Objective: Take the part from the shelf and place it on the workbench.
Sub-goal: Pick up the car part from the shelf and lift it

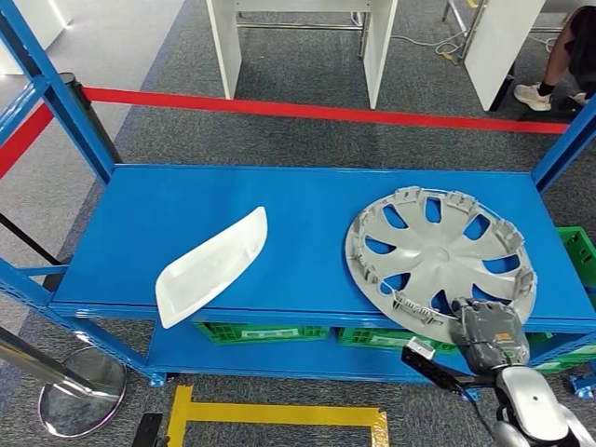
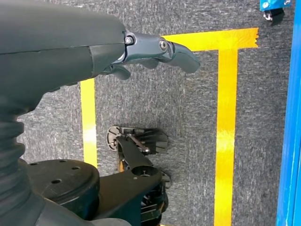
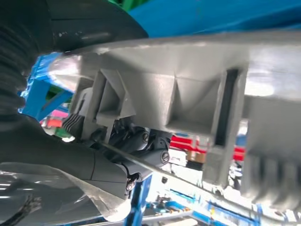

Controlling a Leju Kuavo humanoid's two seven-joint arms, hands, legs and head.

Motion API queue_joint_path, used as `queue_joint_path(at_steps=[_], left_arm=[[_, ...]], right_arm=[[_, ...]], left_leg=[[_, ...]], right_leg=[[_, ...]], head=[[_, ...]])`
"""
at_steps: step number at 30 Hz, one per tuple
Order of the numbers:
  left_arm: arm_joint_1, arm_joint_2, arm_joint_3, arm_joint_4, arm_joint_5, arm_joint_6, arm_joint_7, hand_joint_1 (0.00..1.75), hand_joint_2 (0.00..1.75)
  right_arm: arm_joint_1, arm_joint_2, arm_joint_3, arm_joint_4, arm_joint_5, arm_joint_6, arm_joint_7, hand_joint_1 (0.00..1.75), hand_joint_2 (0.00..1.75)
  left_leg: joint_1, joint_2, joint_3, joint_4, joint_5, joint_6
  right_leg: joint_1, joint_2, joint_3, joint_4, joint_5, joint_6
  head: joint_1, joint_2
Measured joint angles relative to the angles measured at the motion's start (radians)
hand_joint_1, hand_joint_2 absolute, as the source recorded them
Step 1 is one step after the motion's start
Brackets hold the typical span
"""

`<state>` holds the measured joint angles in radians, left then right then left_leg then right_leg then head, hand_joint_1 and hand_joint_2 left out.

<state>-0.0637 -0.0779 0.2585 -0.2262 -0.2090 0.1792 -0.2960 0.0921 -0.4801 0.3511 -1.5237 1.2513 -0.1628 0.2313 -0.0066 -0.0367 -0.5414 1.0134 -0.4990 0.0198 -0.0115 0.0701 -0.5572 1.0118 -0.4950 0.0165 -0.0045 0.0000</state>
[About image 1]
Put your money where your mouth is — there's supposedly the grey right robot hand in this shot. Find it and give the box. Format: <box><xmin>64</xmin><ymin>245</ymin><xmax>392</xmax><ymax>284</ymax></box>
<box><xmin>449</xmin><ymin>297</ymin><xmax>530</xmax><ymax>375</ymax></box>

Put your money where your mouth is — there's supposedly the grey wheel hubcap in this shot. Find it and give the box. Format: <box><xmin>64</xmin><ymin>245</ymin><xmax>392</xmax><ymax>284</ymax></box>
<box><xmin>344</xmin><ymin>185</ymin><xmax>538</xmax><ymax>345</ymax></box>

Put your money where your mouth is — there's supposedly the blue metal shelf rack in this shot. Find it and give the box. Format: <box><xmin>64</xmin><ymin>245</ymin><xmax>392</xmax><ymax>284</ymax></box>
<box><xmin>0</xmin><ymin>0</ymin><xmax>596</xmax><ymax>402</ymax></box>

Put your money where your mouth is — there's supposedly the white curved plastic part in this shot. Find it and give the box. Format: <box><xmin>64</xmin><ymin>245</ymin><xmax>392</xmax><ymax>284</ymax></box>
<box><xmin>155</xmin><ymin>206</ymin><xmax>269</xmax><ymax>330</ymax></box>

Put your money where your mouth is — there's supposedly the green plastic crate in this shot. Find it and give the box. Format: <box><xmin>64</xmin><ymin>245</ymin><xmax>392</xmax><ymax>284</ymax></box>
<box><xmin>194</xmin><ymin>321</ymin><xmax>330</xmax><ymax>345</ymax></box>
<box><xmin>526</xmin><ymin>226</ymin><xmax>596</xmax><ymax>375</ymax></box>
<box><xmin>336</xmin><ymin>327</ymin><xmax>459</xmax><ymax>356</ymax></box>

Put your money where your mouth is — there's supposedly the person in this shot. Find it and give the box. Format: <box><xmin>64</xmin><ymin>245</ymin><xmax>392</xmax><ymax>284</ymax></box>
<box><xmin>513</xmin><ymin>6</ymin><xmax>596</xmax><ymax>114</ymax></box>

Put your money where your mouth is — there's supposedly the white desk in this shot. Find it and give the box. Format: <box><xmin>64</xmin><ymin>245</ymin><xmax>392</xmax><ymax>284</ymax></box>
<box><xmin>205</xmin><ymin>0</ymin><xmax>399</xmax><ymax>111</ymax></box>
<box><xmin>441</xmin><ymin>0</ymin><xmax>596</xmax><ymax>113</ymax></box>

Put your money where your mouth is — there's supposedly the yellow floor tape marking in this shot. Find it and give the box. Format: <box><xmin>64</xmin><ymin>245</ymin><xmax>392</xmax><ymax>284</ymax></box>
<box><xmin>166</xmin><ymin>384</ymin><xmax>389</xmax><ymax>447</ymax></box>

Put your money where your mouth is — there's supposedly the long red barrier belt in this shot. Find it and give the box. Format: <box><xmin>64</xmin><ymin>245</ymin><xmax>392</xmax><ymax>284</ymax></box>
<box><xmin>82</xmin><ymin>86</ymin><xmax>570</xmax><ymax>136</ymax></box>

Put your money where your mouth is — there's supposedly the short red barrier belt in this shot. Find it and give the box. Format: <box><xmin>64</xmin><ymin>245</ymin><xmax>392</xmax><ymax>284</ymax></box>
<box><xmin>0</xmin><ymin>103</ymin><xmax>54</xmax><ymax>180</ymax></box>

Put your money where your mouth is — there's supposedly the white floor cable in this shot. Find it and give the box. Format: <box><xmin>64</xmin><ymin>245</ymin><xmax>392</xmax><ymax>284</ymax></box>
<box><xmin>391</xmin><ymin>27</ymin><xmax>467</xmax><ymax>61</ymax></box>

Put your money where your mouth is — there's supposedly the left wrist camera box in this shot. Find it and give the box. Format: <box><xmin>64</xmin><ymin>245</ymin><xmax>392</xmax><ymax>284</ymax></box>
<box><xmin>131</xmin><ymin>413</ymin><xmax>164</xmax><ymax>447</ymax></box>

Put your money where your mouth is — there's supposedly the chrome stanchion post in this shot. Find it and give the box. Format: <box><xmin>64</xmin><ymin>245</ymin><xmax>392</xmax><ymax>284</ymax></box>
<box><xmin>0</xmin><ymin>325</ymin><xmax>127</xmax><ymax>440</ymax></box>
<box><xmin>59</xmin><ymin>72</ymin><xmax>124</xmax><ymax>166</ymax></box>

